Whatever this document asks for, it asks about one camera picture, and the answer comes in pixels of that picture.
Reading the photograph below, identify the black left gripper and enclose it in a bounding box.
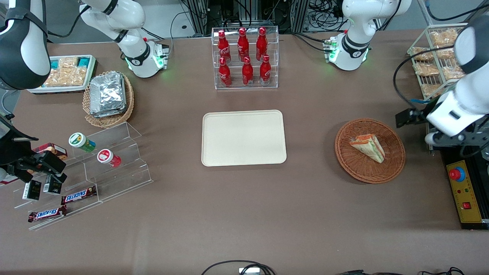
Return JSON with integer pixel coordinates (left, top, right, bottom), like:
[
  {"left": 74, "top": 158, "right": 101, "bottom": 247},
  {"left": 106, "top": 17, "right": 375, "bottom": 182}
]
[{"left": 395, "top": 108, "right": 489, "bottom": 153}]

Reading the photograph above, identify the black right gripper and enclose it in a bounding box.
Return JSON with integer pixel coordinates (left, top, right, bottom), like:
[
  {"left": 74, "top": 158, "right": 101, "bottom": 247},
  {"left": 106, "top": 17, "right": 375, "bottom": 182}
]
[{"left": 0, "top": 115, "right": 68, "bottom": 184}]

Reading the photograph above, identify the triangle sandwich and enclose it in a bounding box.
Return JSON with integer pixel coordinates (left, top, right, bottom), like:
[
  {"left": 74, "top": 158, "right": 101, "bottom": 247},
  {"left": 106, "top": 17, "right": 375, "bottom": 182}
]
[{"left": 349, "top": 134, "right": 385, "bottom": 164}]

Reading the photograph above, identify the round brown wicker basket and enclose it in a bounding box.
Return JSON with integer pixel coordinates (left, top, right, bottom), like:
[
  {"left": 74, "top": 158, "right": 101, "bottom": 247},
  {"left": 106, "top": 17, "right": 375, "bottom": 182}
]
[{"left": 335, "top": 118, "right": 406, "bottom": 184}]

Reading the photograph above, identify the white snack tray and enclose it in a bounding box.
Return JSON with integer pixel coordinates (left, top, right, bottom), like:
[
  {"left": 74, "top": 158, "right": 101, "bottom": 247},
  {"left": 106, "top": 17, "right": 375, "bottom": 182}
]
[{"left": 27, "top": 55, "right": 97, "bottom": 94}]

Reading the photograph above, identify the oval tan wicker basket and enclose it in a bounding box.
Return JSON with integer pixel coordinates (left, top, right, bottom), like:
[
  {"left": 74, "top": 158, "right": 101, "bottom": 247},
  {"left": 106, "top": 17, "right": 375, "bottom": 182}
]
[{"left": 83, "top": 71, "right": 135, "bottom": 128}]

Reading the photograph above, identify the beige rectangular tray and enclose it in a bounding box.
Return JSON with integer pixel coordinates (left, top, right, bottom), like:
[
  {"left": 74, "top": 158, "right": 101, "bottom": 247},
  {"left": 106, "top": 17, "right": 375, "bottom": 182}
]
[{"left": 201, "top": 110, "right": 287, "bottom": 167}]

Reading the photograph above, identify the red-brown snack box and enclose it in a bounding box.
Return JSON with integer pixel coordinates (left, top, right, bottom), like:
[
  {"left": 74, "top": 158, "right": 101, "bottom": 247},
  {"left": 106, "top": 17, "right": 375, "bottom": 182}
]
[{"left": 32, "top": 142, "right": 68, "bottom": 161}]

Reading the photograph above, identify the small black box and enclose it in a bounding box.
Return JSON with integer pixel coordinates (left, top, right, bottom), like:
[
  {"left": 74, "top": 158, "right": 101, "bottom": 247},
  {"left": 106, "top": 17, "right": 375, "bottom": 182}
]
[
  {"left": 22, "top": 180, "right": 42, "bottom": 201},
  {"left": 43, "top": 175, "right": 62, "bottom": 195}
]

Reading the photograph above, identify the green-lidded cup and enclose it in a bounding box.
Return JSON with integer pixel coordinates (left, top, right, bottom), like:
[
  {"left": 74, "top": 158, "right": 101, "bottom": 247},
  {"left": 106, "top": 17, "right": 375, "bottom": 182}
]
[{"left": 68, "top": 132, "right": 97, "bottom": 153}]

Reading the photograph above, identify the snickers chocolate bar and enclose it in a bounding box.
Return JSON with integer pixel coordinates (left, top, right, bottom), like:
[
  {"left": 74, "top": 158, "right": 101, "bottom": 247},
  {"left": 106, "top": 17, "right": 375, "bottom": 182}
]
[
  {"left": 28, "top": 205, "right": 68, "bottom": 223},
  {"left": 61, "top": 186, "right": 97, "bottom": 205}
]

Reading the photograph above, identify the red-lidded cup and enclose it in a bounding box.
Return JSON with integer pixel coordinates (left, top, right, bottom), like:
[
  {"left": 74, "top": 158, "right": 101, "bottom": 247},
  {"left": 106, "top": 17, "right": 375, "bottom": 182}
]
[{"left": 97, "top": 149, "right": 122, "bottom": 168}]

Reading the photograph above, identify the clear acrylic stepped stand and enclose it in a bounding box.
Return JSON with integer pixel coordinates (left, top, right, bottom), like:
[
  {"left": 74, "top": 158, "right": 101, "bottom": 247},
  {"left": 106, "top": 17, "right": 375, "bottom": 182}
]
[{"left": 13, "top": 121, "right": 154, "bottom": 231}]

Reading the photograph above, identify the silver foil pack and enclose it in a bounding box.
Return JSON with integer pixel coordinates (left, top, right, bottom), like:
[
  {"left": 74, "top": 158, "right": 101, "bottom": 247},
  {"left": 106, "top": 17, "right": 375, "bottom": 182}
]
[
  {"left": 92, "top": 105, "right": 128, "bottom": 118},
  {"left": 89, "top": 73, "right": 126, "bottom": 112}
]

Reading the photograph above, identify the black and yellow control box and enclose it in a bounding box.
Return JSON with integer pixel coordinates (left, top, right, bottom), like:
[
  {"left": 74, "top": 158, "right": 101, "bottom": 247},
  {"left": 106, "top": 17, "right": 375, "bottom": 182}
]
[{"left": 439, "top": 147, "right": 489, "bottom": 230}]

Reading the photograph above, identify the red cola bottle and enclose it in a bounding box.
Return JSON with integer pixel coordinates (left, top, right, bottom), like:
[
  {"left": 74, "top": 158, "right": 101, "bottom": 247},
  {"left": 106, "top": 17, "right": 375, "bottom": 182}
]
[
  {"left": 237, "top": 27, "right": 250, "bottom": 61},
  {"left": 219, "top": 57, "right": 233, "bottom": 87},
  {"left": 259, "top": 55, "right": 272, "bottom": 85},
  {"left": 217, "top": 30, "right": 232, "bottom": 63},
  {"left": 242, "top": 57, "right": 254, "bottom": 86},
  {"left": 256, "top": 27, "right": 268, "bottom": 61}
]

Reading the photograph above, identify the clear acrylic bottle rack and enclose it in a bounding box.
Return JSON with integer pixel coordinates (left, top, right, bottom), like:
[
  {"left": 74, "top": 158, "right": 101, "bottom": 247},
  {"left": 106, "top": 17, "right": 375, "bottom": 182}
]
[{"left": 212, "top": 26, "right": 279, "bottom": 90}]

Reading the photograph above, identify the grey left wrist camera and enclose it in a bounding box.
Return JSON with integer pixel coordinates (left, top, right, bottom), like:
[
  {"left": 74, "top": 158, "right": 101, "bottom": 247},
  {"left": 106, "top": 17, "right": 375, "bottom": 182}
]
[{"left": 425, "top": 132, "right": 444, "bottom": 147}]

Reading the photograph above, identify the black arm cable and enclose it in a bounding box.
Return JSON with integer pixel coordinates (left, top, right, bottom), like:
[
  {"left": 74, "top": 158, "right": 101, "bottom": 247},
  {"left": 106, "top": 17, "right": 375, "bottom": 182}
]
[{"left": 393, "top": 45, "right": 459, "bottom": 104}]

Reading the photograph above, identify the white wire rack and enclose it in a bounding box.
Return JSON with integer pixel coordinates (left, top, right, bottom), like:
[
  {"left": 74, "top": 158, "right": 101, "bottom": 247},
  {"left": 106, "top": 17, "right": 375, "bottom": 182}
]
[{"left": 407, "top": 23, "right": 472, "bottom": 100}]

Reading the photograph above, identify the black cable bundle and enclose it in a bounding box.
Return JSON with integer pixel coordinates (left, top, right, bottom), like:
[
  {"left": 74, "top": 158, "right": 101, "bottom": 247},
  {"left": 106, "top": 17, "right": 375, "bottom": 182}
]
[{"left": 309, "top": 0, "right": 346, "bottom": 32}]

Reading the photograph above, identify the aluminium frame post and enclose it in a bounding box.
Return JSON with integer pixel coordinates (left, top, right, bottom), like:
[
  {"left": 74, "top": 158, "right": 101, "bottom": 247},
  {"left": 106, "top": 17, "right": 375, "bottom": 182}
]
[
  {"left": 183, "top": 0, "right": 210, "bottom": 36},
  {"left": 290, "top": 0, "right": 311, "bottom": 33}
]

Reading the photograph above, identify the black looped cable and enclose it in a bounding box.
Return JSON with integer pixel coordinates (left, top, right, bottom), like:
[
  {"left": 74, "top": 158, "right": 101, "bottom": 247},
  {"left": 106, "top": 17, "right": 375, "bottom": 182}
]
[{"left": 201, "top": 260, "right": 276, "bottom": 275}]

